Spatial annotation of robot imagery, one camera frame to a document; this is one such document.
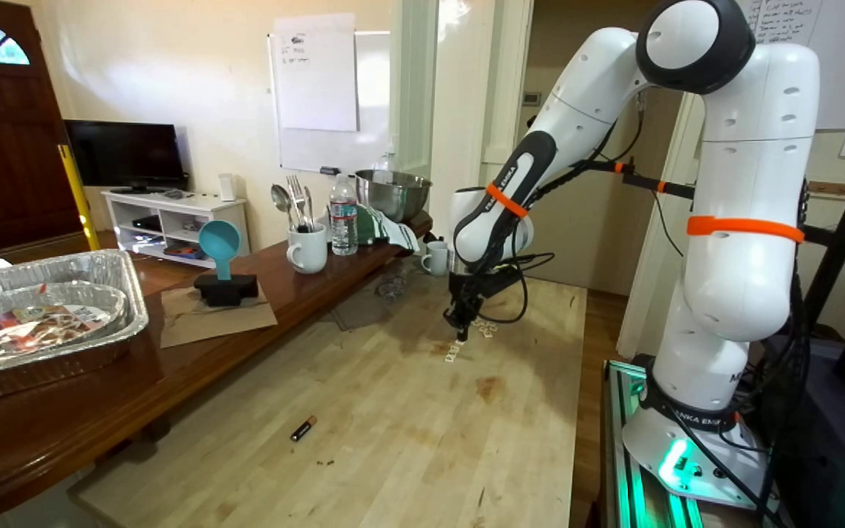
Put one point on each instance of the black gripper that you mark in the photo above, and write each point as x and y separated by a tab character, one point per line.
469	294

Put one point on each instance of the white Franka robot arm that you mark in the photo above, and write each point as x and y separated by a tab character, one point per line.
748	294

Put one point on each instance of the black block base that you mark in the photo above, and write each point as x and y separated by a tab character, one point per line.
224	290

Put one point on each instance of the white ceramic mug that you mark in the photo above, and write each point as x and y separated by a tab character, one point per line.
307	250
434	259

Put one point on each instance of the crushed clear plastic bottle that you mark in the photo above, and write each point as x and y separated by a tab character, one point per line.
395	284

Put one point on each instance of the green striped white towel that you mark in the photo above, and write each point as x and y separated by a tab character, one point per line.
395	237

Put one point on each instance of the stainless steel mixing bowl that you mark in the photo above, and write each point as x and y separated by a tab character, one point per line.
398	196

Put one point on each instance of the clear plastic water bottle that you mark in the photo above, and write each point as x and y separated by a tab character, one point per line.
346	225

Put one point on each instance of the clear pump dispenser bottle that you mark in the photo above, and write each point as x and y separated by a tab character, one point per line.
387	172

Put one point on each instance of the small black object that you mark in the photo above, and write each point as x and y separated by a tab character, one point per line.
303	430

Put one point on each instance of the metal spoon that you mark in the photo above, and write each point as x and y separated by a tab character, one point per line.
282	197

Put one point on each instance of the brown paper sheet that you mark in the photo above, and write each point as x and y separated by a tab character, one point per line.
219	322

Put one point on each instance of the teal measuring scoop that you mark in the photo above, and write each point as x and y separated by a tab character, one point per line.
219	240

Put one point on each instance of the white cylinder container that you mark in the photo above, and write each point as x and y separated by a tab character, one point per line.
230	185

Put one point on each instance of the white paper sheet with writing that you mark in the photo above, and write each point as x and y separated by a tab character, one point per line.
316	77

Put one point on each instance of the white television shelf unit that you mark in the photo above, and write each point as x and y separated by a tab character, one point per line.
178	207

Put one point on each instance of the clear plastic container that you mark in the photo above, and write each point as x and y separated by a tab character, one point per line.
105	271

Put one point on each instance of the black flat screen television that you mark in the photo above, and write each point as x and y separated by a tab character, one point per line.
126	153

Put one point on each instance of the black equipment case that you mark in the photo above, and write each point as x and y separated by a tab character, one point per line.
836	442

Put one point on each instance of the yellow stick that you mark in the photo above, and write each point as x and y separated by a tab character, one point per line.
77	196

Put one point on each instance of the small foil tray with scraps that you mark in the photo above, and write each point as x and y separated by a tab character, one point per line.
42	328

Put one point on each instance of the dark brown wooden table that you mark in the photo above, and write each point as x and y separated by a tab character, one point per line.
52	430

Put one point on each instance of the dark wooden door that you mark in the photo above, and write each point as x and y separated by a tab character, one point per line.
14	147

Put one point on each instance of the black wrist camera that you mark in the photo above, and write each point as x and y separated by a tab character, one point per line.
501	276

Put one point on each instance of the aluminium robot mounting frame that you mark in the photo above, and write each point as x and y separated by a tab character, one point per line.
629	488

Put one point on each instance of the white wall board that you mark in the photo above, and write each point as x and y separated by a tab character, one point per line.
373	99

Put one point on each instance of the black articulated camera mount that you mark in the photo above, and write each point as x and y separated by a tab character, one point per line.
674	185

